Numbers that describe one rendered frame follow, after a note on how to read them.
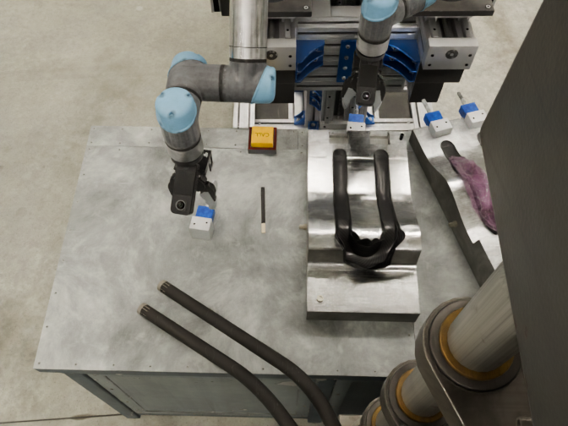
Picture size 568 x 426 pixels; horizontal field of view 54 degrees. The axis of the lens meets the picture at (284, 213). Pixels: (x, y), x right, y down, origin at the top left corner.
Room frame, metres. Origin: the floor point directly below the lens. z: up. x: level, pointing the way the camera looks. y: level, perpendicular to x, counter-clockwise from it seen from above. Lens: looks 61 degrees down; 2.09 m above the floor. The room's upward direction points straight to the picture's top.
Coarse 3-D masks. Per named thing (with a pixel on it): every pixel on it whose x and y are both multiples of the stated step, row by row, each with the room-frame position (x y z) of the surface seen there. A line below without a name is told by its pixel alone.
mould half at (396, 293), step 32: (320, 160) 0.84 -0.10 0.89; (352, 160) 0.84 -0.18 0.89; (320, 192) 0.74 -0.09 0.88; (352, 192) 0.74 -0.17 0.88; (320, 224) 0.62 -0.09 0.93; (352, 224) 0.62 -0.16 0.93; (416, 224) 0.62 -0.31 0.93; (320, 256) 0.56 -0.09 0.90; (416, 256) 0.55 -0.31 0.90; (320, 288) 0.49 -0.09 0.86; (352, 288) 0.49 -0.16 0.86; (384, 288) 0.49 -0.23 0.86; (416, 288) 0.49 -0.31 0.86; (352, 320) 0.43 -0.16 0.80; (384, 320) 0.43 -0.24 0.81
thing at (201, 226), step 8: (200, 208) 0.72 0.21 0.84; (208, 208) 0.72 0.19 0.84; (192, 216) 0.69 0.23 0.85; (200, 216) 0.69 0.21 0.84; (208, 216) 0.69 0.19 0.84; (192, 224) 0.66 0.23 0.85; (200, 224) 0.66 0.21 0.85; (208, 224) 0.66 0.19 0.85; (192, 232) 0.65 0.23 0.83; (200, 232) 0.65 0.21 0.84; (208, 232) 0.65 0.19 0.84
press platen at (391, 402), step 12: (408, 360) 0.21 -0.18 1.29; (396, 372) 0.19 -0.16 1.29; (408, 372) 0.19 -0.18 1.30; (384, 384) 0.18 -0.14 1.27; (396, 384) 0.18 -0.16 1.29; (384, 396) 0.16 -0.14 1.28; (396, 396) 0.16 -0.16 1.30; (384, 408) 0.15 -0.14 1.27; (396, 408) 0.14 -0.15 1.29; (396, 420) 0.13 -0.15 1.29; (408, 420) 0.13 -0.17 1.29; (420, 420) 0.13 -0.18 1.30; (432, 420) 0.13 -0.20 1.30; (444, 420) 0.13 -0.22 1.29
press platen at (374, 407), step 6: (372, 402) 0.20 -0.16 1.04; (378, 402) 0.20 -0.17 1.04; (366, 408) 0.19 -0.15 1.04; (372, 408) 0.19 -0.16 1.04; (378, 408) 0.19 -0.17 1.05; (366, 414) 0.18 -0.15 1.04; (372, 414) 0.18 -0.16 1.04; (360, 420) 0.17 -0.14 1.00; (366, 420) 0.17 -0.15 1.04; (372, 420) 0.17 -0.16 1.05
